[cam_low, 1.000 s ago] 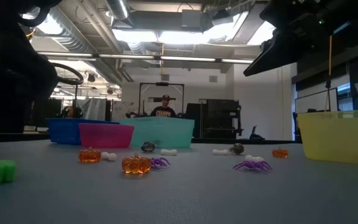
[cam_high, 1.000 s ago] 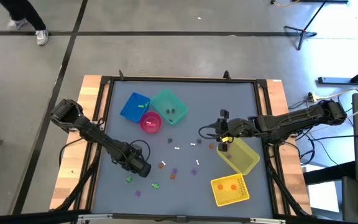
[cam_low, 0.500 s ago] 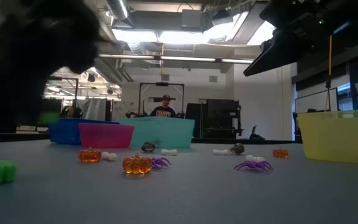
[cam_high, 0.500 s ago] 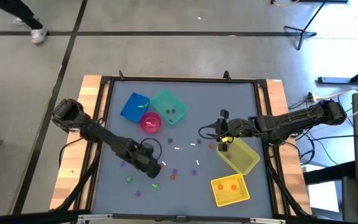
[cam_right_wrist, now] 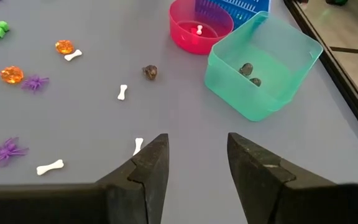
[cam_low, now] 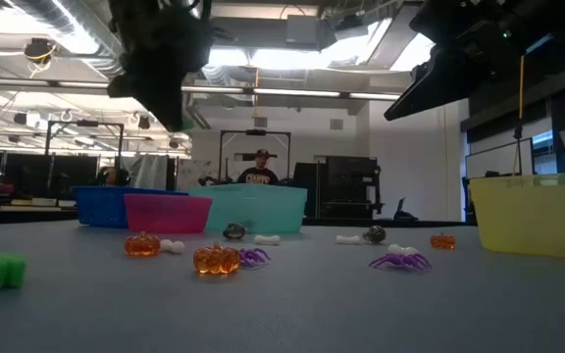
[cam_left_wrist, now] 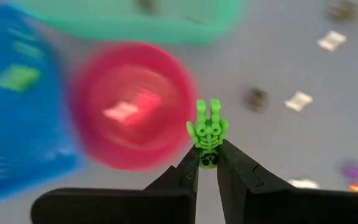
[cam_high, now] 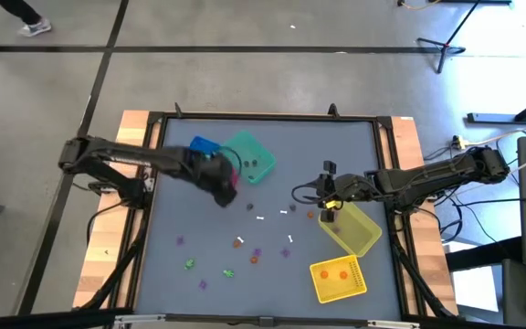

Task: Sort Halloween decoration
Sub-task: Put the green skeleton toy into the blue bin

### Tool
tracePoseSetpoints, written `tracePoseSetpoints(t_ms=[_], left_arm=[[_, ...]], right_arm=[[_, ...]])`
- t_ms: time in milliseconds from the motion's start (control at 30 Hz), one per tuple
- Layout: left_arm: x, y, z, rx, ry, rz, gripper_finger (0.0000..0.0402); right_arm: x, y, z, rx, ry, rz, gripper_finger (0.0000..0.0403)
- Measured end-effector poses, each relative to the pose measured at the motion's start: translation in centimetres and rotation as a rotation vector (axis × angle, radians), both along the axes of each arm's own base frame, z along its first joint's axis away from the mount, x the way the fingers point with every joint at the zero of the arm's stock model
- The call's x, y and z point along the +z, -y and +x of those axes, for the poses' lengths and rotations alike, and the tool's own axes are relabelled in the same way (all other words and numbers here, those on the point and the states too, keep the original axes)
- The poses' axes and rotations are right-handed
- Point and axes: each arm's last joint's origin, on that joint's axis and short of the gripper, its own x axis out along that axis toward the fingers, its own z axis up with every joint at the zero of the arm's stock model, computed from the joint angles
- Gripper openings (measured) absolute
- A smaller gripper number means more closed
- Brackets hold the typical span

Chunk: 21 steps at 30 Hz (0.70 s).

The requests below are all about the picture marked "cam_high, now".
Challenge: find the black rig beam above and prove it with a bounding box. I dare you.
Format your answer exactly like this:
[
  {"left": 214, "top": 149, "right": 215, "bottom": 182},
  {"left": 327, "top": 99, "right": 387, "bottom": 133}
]
[{"left": 0, "top": 309, "right": 132, "bottom": 329}]

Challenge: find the black desk foot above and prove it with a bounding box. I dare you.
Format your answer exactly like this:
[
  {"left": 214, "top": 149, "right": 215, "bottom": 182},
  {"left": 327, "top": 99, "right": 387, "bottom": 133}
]
[{"left": 467, "top": 89, "right": 526, "bottom": 124}]

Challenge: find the black tripod stand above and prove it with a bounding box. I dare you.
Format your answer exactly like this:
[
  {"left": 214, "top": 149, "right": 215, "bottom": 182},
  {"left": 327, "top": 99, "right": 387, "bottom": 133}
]
[{"left": 416, "top": 0, "right": 513, "bottom": 75}]

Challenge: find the person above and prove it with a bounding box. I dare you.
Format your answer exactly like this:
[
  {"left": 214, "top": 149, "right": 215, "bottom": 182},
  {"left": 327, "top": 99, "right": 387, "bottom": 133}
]
[{"left": 0, "top": 0, "right": 53, "bottom": 41}]

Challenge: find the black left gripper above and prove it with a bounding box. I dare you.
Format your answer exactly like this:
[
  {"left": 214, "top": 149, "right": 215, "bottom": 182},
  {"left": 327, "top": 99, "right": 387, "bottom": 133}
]
[{"left": 183, "top": 150, "right": 239, "bottom": 209}]

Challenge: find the yellow perforated plastic basket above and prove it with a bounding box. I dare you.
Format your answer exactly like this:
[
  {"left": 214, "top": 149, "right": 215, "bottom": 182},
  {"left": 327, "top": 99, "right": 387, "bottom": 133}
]
[{"left": 309, "top": 254, "right": 368, "bottom": 305}]

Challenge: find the blue rectangular plastic basket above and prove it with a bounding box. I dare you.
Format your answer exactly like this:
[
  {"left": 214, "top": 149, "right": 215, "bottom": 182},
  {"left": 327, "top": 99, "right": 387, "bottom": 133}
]
[{"left": 188, "top": 135, "right": 222, "bottom": 159}]

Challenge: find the black aluminium table frame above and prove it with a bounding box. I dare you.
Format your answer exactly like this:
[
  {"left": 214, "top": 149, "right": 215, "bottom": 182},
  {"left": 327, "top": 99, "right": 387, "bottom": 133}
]
[{"left": 73, "top": 102, "right": 460, "bottom": 329}]

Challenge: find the yellow floor cable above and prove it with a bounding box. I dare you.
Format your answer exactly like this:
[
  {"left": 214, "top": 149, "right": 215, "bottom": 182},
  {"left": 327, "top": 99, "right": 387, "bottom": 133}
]
[{"left": 397, "top": 0, "right": 442, "bottom": 11}]

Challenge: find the translucent yellow plastic bin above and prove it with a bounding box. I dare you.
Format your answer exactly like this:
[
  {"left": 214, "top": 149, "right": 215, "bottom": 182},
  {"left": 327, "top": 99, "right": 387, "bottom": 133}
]
[{"left": 317, "top": 200, "right": 384, "bottom": 259}]

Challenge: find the teal plastic basket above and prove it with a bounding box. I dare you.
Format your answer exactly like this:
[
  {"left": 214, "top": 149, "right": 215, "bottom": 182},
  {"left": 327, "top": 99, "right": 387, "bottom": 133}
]
[{"left": 220, "top": 130, "right": 278, "bottom": 186}]

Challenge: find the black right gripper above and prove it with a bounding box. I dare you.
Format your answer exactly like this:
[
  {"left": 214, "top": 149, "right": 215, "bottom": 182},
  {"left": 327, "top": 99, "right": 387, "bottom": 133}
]
[{"left": 315, "top": 173, "right": 370, "bottom": 224}]

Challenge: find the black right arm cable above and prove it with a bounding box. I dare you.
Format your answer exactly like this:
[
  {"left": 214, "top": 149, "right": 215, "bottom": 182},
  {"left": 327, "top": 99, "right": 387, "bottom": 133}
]
[{"left": 291, "top": 182, "right": 326, "bottom": 206}]

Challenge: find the black table beam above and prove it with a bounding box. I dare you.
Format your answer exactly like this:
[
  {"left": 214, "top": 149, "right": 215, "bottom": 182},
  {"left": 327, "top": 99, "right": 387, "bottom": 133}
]
[{"left": 445, "top": 236, "right": 525, "bottom": 271}]

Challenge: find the silver aluminium bar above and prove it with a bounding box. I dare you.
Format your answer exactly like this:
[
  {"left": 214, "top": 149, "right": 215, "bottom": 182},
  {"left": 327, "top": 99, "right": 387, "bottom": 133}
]
[{"left": 112, "top": 312, "right": 422, "bottom": 329}]

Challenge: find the wooden table side board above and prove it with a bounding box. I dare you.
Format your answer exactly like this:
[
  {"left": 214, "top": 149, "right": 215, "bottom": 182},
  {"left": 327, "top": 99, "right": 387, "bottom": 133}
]
[
  {"left": 73, "top": 109, "right": 163, "bottom": 311},
  {"left": 389, "top": 116, "right": 459, "bottom": 317}
]

